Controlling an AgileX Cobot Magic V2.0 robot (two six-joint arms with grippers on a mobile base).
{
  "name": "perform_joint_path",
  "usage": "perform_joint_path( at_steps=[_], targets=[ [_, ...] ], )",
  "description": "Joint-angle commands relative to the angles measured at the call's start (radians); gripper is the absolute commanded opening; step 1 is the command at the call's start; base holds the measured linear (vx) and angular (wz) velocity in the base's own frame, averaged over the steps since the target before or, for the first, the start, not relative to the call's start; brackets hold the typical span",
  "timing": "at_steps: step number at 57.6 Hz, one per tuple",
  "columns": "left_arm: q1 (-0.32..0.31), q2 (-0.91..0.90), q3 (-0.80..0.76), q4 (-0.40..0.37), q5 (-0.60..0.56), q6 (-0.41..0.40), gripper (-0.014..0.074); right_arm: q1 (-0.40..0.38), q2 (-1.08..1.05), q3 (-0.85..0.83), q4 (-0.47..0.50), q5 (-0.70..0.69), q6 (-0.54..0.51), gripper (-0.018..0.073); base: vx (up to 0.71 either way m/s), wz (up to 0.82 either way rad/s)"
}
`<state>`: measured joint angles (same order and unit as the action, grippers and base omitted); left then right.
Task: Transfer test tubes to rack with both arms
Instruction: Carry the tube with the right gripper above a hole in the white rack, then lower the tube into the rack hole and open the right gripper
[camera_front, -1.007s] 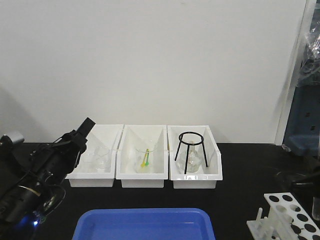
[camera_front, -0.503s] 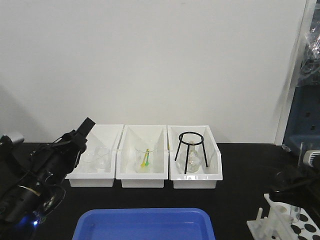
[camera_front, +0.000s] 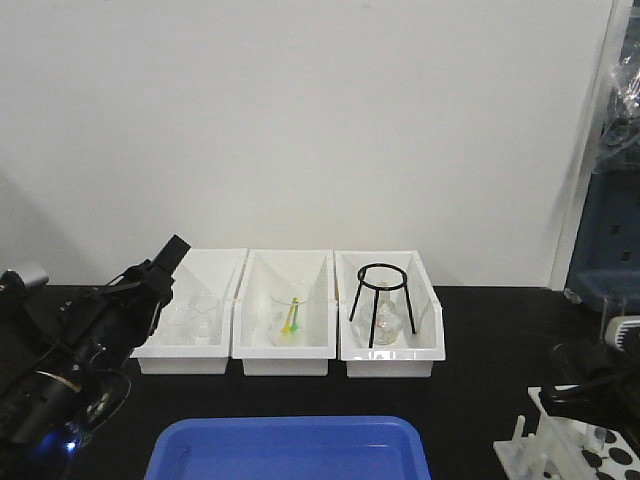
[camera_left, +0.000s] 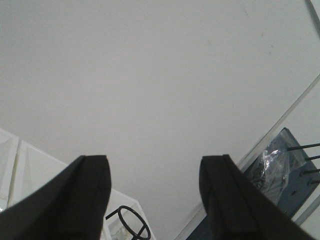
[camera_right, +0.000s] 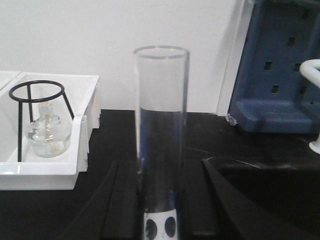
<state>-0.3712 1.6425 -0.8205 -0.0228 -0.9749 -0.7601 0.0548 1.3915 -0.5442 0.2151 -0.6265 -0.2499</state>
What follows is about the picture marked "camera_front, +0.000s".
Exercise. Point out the blue plastic tray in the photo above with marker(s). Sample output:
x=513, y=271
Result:
x=301, y=447

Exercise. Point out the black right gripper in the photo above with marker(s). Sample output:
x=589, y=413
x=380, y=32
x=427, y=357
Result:
x=606, y=389

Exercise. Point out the glass beaker on counter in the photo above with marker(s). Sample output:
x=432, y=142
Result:
x=107, y=391

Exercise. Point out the white storage bin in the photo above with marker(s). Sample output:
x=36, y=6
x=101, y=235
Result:
x=268, y=273
x=411, y=355
x=202, y=271

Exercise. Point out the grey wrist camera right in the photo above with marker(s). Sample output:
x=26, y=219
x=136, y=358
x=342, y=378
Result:
x=622, y=333

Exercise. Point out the left white storage bin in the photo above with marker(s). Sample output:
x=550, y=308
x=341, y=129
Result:
x=202, y=271

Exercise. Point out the grey pegboard drying rack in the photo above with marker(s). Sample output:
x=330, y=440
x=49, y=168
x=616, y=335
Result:
x=605, y=258

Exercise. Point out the yellow plastic spoon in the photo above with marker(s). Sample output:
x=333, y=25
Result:
x=285, y=330

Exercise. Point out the right white storage bin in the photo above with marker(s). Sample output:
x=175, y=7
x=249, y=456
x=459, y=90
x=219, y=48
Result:
x=411, y=355

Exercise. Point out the clear glass test tube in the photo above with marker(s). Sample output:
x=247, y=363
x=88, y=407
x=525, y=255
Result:
x=614, y=308

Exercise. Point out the green plastic spoon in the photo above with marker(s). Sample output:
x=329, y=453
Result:
x=294, y=318

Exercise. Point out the glass flask in bin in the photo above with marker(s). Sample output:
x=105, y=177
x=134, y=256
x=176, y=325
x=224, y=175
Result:
x=377, y=321

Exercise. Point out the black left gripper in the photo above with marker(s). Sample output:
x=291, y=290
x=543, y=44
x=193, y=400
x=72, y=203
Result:
x=108, y=322

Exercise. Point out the clear bag of pegs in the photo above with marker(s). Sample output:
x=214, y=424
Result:
x=618, y=148

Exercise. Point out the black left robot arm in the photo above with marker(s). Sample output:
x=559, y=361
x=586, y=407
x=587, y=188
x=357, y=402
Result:
x=76, y=383

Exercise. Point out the glassware in left bin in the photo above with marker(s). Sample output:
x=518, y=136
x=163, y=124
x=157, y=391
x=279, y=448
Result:
x=193, y=321

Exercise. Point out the middle white storage bin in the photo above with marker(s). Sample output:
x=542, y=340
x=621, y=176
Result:
x=268, y=273

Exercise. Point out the black wire tripod stand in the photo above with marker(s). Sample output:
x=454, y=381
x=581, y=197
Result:
x=378, y=276

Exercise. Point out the white test tube rack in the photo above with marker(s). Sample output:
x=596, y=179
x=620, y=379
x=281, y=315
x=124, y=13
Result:
x=564, y=448

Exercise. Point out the glass beaker with spoons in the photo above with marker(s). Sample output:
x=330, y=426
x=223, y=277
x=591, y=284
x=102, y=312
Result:
x=279, y=309

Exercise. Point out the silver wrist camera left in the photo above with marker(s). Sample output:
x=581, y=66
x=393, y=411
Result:
x=28, y=275

